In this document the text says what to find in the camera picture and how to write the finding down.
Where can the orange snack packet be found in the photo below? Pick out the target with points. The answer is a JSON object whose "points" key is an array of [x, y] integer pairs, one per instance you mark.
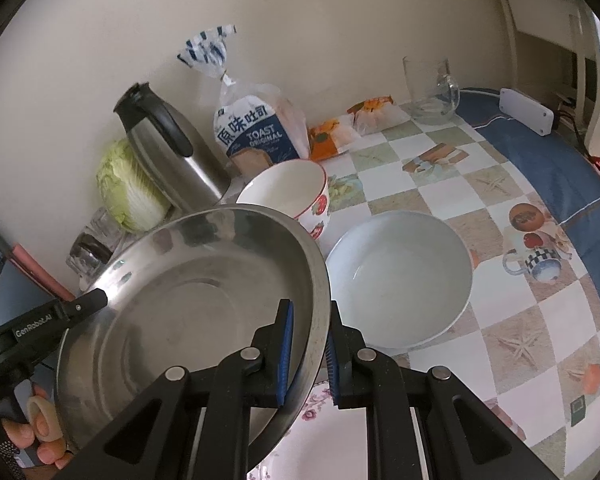
{"points": [[330, 140], [377, 115]]}

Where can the clear glass mug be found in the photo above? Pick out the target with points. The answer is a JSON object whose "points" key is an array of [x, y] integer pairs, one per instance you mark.
{"points": [[430, 110]]}

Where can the stainless steel bowl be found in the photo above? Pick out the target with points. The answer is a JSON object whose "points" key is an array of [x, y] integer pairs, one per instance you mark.
{"points": [[180, 310]]}

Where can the sliced bread bag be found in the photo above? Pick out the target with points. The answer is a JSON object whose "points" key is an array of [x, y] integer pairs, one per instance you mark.
{"points": [[255, 135]]}

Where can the large white bowl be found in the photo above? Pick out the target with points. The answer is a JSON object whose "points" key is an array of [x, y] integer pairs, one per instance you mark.
{"points": [[405, 280]]}

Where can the pink curved bar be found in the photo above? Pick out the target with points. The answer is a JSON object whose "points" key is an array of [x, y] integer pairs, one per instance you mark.
{"points": [[40, 272]]}

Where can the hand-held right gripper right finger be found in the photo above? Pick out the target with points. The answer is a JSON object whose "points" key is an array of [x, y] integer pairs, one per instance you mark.
{"points": [[330, 362]]}

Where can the dark brown glass jug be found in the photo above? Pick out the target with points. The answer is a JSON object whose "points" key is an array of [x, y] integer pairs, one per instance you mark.
{"points": [[87, 257]]}

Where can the person's left hand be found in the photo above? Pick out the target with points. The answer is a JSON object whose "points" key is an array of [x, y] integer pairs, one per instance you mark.
{"points": [[47, 422]]}

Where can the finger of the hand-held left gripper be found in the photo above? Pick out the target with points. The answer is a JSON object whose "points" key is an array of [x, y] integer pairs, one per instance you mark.
{"points": [[87, 302]]}

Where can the stainless steel thermos jug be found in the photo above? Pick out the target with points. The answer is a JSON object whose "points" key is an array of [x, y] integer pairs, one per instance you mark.
{"points": [[180, 170]]}

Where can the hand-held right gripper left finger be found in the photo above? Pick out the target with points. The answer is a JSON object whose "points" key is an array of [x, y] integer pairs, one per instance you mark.
{"points": [[285, 355]]}

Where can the white power strip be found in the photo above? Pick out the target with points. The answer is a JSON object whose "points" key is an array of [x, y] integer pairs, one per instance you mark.
{"points": [[525, 110]]}

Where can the clear glass tumbler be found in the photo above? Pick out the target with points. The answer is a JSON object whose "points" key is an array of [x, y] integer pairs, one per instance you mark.
{"points": [[107, 225]]}

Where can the strawberry print bowl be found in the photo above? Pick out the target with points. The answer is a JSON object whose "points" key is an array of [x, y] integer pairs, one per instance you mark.
{"points": [[285, 190]]}

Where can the white wooden chair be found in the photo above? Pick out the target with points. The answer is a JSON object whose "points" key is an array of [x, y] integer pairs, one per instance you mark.
{"points": [[575, 35]]}

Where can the checkered printed table cover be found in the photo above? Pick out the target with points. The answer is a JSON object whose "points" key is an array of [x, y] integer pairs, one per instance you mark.
{"points": [[480, 310]]}

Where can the napa cabbage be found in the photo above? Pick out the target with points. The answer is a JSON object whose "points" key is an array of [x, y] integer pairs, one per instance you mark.
{"points": [[130, 195]]}

